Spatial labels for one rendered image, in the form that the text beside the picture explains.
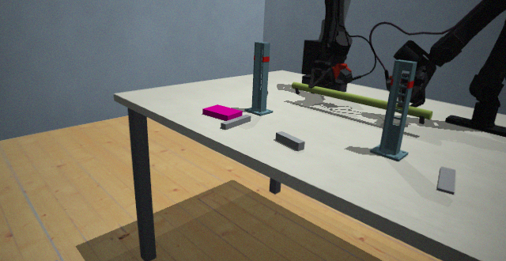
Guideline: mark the long green rod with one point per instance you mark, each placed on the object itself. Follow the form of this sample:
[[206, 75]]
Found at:
[[418, 112]]

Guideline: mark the magenta flat block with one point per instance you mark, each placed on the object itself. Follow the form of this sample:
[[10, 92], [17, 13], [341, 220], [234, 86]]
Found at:
[[222, 112]]

